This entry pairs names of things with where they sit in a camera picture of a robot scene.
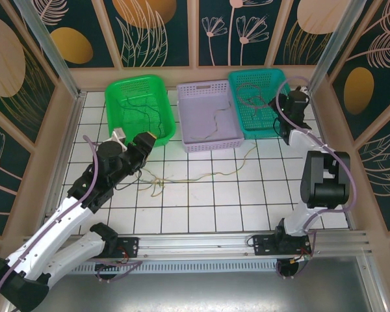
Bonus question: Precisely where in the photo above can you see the aluminium corner post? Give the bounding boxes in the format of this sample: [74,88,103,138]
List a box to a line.
[306,0,380,96]
[12,0,87,100]

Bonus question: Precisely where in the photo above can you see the thin yellow wire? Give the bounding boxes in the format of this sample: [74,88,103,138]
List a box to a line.
[149,142,258,188]
[190,99,232,141]
[138,175,167,198]

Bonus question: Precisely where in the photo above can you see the single flower wall panel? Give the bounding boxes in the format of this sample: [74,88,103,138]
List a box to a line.
[0,99,33,237]

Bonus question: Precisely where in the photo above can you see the lavender plastic basket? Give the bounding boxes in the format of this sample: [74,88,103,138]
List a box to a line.
[176,79,246,153]

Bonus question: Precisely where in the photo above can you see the bright green plastic basket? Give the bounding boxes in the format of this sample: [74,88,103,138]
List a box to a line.
[104,75,177,147]

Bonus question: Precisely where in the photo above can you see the white leaf outline wall panel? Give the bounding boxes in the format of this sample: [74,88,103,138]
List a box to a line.
[103,0,191,68]

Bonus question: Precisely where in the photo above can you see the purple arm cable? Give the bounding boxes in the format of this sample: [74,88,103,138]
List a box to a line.
[0,135,143,312]
[275,76,358,281]

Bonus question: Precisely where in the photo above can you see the long aluminium base rail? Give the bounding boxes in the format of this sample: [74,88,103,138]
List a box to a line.
[22,229,376,261]

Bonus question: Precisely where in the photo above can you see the thin black left gripper wire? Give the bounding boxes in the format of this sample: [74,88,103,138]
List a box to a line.
[115,167,142,191]

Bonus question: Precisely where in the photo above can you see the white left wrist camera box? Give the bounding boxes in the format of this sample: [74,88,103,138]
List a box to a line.
[112,128,128,147]

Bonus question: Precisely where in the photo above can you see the slotted grey cable duct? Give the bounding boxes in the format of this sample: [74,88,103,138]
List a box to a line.
[68,259,302,276]

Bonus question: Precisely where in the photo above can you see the small circuit board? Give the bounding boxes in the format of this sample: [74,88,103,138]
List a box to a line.
[95,261,124,271]

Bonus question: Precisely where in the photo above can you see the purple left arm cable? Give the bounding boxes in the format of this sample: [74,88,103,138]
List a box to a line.
[0,135,143,312]

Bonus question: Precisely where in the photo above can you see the aluminium side rail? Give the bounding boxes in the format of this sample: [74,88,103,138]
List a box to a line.
[308,92,357,230]
[38,92,85,235]

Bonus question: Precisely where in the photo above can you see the gold frond wall panel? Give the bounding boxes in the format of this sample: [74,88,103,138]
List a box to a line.
[272,0,352,66]

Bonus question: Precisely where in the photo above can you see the gold grass wall panel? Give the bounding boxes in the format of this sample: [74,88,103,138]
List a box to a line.
[0,11,58,146]

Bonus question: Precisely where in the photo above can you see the grey metal plate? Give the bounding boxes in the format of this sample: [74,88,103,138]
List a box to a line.
[6,271,389,312]

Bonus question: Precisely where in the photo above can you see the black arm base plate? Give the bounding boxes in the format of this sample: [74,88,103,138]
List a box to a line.
[80,236,140,259]
[252,233,313,261]

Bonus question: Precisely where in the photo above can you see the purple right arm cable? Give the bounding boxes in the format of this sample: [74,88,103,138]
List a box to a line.
[275,76,358,281]

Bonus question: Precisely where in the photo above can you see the pink fern wall panel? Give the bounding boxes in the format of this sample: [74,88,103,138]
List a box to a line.
[331,0,390,142]

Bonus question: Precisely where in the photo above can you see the orange oval wall panel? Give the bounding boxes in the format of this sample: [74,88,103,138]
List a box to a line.
[25,0,116,69]

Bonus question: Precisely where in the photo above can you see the pink flower outline wall panel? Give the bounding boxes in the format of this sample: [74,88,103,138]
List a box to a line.
[198,0,271,68]

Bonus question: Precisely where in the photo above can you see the pink feather wall panel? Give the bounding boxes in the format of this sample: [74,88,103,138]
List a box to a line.
[357,113,390,233]

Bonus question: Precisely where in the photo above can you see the teal plastic basket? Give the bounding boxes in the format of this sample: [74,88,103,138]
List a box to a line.
[227,68,305,140]

